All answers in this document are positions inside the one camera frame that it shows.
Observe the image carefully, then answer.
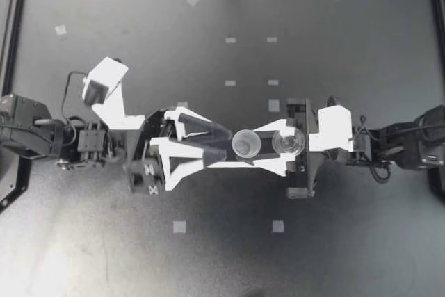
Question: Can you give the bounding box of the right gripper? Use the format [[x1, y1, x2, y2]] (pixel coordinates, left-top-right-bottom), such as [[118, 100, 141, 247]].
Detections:
[[237, 97, 327, 200]]

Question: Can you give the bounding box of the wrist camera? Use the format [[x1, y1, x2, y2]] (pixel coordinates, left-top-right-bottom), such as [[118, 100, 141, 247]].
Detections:
[[308, 104, 354, 154], [81, 56, 147, 131]]

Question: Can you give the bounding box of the black camera cable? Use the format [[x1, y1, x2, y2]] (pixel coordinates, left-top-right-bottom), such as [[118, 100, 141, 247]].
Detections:
[[357, 114, 389, 184], [61, 71, 88, 127]]

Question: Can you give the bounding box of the clear plastic lid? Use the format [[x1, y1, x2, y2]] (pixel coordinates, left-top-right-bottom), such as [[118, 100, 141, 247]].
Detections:
[[271, 127, 307, 155]]

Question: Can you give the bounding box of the small clear plastic cup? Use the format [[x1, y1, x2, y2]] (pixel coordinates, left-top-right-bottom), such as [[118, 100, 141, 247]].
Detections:
[[230, 129, 262, 159]]

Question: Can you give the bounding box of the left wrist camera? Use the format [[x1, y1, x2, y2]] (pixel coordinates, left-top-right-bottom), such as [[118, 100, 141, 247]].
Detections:
[[81, 56, 147, 131]]

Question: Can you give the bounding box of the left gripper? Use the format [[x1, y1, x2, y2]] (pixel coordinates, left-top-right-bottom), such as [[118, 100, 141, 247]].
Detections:
[[124, 106, 234, 196]]

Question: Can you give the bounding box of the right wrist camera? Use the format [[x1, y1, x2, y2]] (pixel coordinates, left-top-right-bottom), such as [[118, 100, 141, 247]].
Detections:
[[308, 104, 354, 154]]

